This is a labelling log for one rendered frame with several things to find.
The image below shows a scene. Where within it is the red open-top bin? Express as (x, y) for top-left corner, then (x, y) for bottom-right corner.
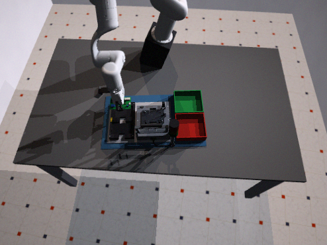
(175, 113), (207, 141)

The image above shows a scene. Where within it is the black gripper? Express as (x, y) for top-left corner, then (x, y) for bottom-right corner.
(110, 87), (124, 111)

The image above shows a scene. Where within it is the green circuit board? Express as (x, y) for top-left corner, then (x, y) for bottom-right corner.
(110, 97), (131, 109)

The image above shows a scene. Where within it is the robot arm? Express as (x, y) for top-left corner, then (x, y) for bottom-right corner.
(89, 0), (188, 98)

